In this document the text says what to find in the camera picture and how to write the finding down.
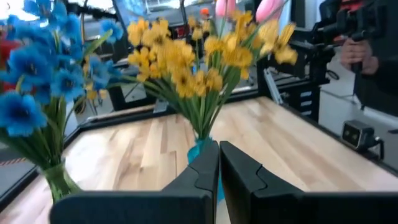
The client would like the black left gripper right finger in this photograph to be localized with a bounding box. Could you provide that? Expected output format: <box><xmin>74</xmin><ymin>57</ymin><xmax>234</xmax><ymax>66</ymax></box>
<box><xmin>220</xmin><ymin>141</ymin><xmax>398</xmax><ymax>224</ymax></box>

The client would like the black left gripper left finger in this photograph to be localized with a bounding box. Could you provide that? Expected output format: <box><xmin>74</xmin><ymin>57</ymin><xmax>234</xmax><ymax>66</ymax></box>
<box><xmin>49</xmin><ymin>141</ymin><xmax>220</xmax><ymax>224</ymax></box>

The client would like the blue patterned glass vase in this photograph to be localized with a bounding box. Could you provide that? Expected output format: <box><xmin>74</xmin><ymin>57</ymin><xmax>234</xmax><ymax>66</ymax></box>
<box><xmin>186</xmin><ymin>136</ymin><xmax>225</xmax><ymax>203</ymax></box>

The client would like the blue artificial flower bunch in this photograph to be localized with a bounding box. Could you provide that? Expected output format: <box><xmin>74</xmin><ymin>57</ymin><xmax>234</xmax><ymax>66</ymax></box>
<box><xmin>0</xmin><ymin>40</ymin><xmax>86</xmax><ymax>170</ymax></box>
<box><xmin>6</xmin><ymin>0</ymin><xmax>125</xmax><ymax>94</ymax></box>

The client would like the yellow artificial flower bunch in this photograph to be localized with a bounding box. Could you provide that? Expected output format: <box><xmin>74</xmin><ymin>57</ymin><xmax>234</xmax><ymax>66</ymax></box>
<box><xmin>126</xmin><ymin>17</ymin><xmax>224</xmax><ymax>141</ymax></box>
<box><xmin>174</xmin><ymin>11</ymin><xmax>299</xmax><ymax>141</ymax></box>

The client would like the pink artificial tulip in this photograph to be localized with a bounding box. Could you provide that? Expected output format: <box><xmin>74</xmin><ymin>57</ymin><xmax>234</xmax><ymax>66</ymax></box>
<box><xmin>215</xmin><ymin>0</ymin><xmax>237</xmax><ymax>40</ymax></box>
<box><xmin>245</xmin><ymin>0</ymin><xmax>290</xmax><ymax>44</ymax></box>

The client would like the red artificial flower bunch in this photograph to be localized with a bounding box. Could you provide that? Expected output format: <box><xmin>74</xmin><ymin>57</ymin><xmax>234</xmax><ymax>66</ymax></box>
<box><xmin>0</xmin><ymin>39</ymin><xmax>20</xmax><ymax>93</ymax></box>

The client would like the black arm base stand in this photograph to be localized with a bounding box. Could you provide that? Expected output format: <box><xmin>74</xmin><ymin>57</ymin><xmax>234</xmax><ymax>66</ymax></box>
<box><xmin>281</xmin><ymin>81</ymin><xmax>321</xmax><ymax>123</ymax></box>

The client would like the person's hand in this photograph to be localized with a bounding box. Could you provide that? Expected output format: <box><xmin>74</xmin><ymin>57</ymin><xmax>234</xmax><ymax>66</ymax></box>
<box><xmin>340</xmin><ymin>39</ymin><xmax>380</xmax><ymax>76</ymax></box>

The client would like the person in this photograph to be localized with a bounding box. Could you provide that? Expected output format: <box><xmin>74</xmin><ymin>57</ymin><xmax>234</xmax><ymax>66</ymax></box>
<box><xmin>198</xmin><ymin>7</ymin><xmax>215</xmax><ymax>35</ymax></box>
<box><xmin>338</xmin><ymin>0</ymin><xmax>398</xmax><ymax>118</ymax></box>

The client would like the black handheld device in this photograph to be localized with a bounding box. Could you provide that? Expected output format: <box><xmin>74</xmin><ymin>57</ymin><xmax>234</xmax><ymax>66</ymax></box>
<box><xmin>317</xmin><ymin>0</ymin><xmax>385</xmax><ymax>73</ymax></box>

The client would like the small grey camera box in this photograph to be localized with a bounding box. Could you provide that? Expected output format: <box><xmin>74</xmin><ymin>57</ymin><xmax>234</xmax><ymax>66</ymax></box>
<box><xmin>341</xmin><ymin>119</ymin><xmax>386</xmax><ymax>161</ymax></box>

